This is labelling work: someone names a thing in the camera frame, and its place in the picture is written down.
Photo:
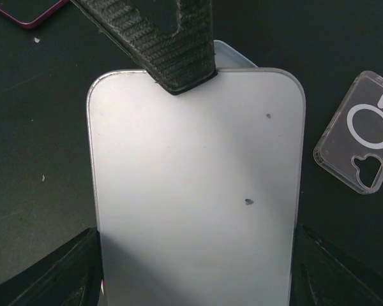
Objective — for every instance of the clear magsafe phone case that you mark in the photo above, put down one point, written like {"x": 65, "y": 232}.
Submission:
{"x": 355, "y": 133}

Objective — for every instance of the light blue phone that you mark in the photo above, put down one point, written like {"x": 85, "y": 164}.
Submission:
{"x": 228, "y": 57}

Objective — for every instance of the red cased phone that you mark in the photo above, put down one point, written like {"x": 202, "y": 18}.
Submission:
{"x": 29, "y": 14}

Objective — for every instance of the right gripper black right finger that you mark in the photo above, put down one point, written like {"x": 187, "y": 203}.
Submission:
{"x": 323, "y": 274}

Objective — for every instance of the white phone face down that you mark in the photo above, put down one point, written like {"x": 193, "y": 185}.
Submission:
{"x": 196, "y": 194}

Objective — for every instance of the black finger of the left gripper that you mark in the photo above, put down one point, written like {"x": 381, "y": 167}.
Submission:
{"x": 178, "y": 60}

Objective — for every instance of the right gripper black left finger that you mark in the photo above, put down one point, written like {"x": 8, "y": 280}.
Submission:
{"x": 72, "y": 278}

